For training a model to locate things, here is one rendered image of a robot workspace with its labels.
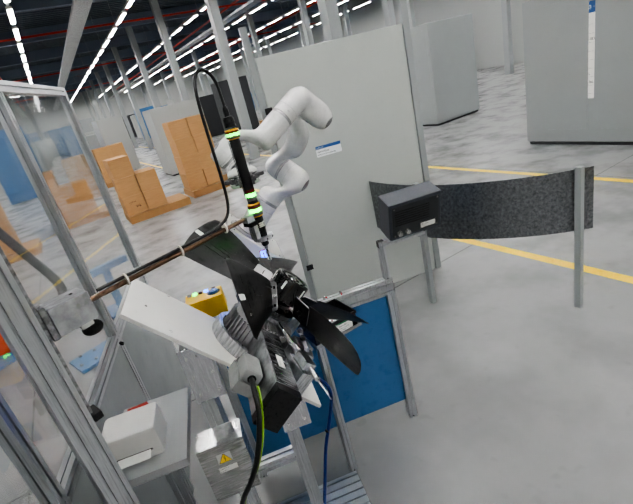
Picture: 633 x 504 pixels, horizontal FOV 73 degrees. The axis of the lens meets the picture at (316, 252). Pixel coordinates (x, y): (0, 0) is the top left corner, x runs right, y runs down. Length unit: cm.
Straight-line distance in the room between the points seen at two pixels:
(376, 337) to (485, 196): 128
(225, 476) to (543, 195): 238
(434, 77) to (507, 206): 821
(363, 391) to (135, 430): 124
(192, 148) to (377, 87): 663
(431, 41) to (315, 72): 788
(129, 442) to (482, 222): 241
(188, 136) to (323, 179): 652
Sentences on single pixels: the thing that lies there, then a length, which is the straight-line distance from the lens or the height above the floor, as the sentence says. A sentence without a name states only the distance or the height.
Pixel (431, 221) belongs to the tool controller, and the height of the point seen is 108.
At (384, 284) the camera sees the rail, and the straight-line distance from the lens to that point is 208.
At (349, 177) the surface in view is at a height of 102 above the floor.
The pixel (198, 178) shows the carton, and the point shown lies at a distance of 968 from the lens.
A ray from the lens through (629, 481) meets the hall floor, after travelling 240.
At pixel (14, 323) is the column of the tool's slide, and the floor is 149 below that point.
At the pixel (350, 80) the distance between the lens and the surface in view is 337.
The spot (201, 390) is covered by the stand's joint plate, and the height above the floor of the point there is 100.
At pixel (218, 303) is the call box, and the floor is 104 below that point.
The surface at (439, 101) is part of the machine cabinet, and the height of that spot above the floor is 55.
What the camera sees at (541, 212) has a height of 71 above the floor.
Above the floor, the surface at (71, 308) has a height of 146.
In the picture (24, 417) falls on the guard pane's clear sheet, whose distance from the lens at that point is 135.
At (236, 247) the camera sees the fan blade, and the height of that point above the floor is 135.
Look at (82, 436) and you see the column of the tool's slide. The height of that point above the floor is 117.
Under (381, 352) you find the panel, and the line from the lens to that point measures 226.
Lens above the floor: 182
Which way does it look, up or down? 22 degrees down
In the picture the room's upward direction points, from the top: 14 degrees counter-clockwise
